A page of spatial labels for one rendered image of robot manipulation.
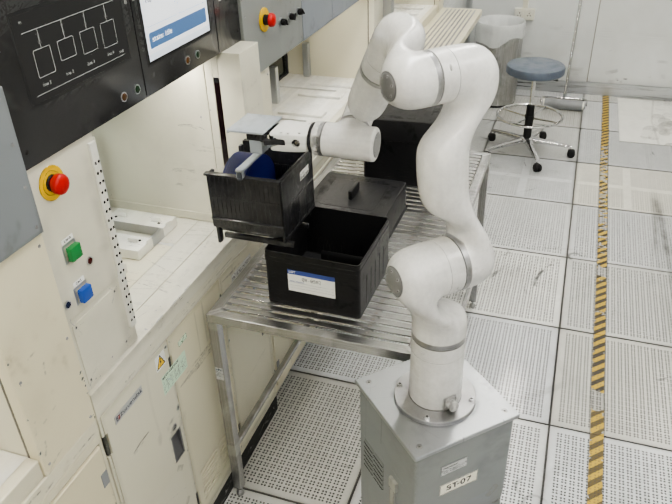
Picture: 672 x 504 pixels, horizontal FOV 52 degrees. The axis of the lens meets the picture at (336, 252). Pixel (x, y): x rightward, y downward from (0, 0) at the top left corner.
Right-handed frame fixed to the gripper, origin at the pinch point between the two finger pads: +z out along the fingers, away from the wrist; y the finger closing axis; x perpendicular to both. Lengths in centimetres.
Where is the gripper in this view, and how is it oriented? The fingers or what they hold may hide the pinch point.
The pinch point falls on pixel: (257, 131)
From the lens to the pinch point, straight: 177.6
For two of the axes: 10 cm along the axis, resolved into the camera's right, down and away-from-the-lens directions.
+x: -0.3, -8.5, -5.3
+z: -9.4, -1.6, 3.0
